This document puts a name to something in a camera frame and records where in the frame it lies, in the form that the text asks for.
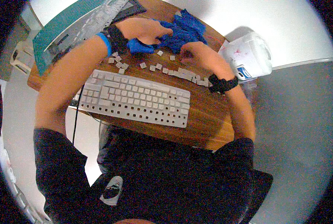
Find person's right hand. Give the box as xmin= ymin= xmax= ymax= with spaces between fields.
xmin=180 ymin=42 xmax=236 ymax=81

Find person's left hand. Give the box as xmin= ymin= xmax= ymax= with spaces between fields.
xmin=116 ymin=18 xmax=174 ymax=45

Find blue cloth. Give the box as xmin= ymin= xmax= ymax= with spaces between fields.
xmin=127 ymin=9 xmax=208 ymax=55

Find scattered loose white keycaps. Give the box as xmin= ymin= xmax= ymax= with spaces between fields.
xmin=108 ymin=50 xmax=212 ymax=87

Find black flat board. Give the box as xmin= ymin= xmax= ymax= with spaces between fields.
xmin=112 ymin=0 xmax=147 ymax=24

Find black wrist band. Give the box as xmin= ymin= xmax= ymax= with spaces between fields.
xmin=208 ymin=74 xmax=239 ymax=95
xmin=106 ymin=25 xmax=130 ymax=55

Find white plastic lidded container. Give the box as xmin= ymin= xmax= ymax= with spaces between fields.
xmin=218 ymin=32 xmax=272 ymax=82

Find white computer keyboard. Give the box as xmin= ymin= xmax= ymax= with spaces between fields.
xmin=78 ymin=69 xmax=191 ymax=129

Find clear perforated plastic sheet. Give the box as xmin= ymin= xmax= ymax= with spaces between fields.
xmin=44 ymin=0 xmax=129 ymax=57

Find green cutting mat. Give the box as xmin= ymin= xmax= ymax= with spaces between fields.
xmin=33 ymin=0 xmax=109 ymax=77

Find person's legs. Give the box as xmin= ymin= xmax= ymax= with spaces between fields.
xmin=97 ymin=123 xmax=125 ymax=206

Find person's body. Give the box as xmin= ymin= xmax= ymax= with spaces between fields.
xmin=33 ymin=125 xmax=257 ymax=224

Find white stool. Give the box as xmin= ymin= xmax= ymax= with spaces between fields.
xmin=10 ymin=41 xmax=36 ymax=75

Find black chair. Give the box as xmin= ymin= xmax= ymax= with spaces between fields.
xmin=241 ymin=167 xmax=274 ymax=224

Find blue wrist strap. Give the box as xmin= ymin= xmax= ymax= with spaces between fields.
xmin=96 ymin=32 xmax=113 ymax=57

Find black keyboard cable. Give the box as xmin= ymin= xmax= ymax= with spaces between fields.
xmin=72 ymin=83 xmax=85 ymax=147

